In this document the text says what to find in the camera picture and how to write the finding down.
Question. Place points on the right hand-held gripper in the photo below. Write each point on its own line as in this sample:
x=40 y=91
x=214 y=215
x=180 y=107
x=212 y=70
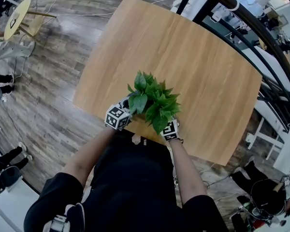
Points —
x=171 y=132

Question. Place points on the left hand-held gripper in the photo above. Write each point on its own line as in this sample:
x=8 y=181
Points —
x=117 y=117

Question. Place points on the green potted plant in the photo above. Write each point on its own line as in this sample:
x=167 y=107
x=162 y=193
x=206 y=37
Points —
x=157 y=100

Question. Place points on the person's right forearm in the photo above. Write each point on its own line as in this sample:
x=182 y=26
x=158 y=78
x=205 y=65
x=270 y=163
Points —
x=187 y=173

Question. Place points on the person's left forearm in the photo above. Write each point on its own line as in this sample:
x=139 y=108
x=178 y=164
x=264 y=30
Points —
x=87 y=158

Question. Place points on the person's black clothing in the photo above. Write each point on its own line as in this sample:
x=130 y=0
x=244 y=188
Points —
x=133 y=192

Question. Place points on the white desk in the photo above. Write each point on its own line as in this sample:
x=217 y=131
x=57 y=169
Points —
x=286 y=151

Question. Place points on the white clip-on device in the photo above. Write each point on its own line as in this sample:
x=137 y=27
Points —
x=222 y=12

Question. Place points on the round yellow side table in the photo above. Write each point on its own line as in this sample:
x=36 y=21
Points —
x=17 y=18

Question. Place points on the white card with black frame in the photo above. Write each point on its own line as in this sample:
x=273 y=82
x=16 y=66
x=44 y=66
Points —
x=12 y=22

